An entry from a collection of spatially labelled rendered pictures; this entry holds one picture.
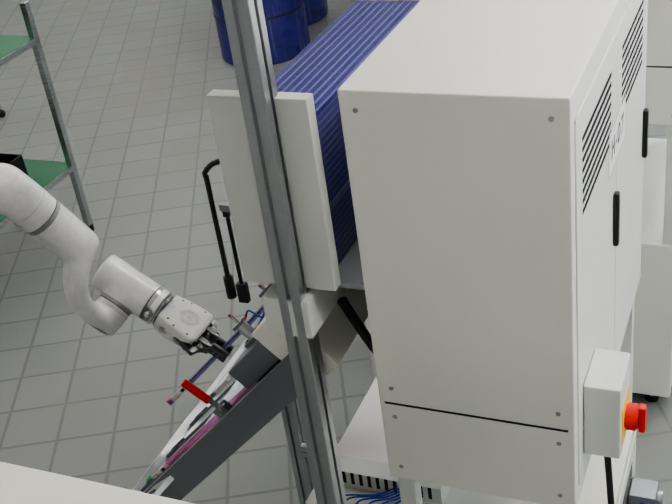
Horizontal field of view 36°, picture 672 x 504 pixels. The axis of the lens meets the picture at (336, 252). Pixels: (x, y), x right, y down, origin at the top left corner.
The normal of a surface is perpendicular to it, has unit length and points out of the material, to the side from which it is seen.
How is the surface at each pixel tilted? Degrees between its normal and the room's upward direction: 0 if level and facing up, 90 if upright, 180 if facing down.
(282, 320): 90
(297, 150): 90
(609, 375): 0
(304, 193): 90
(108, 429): 0
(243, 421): 90
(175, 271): 0
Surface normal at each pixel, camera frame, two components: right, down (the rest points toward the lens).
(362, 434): -0.13, -0.85
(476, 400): -0.37, 0.52
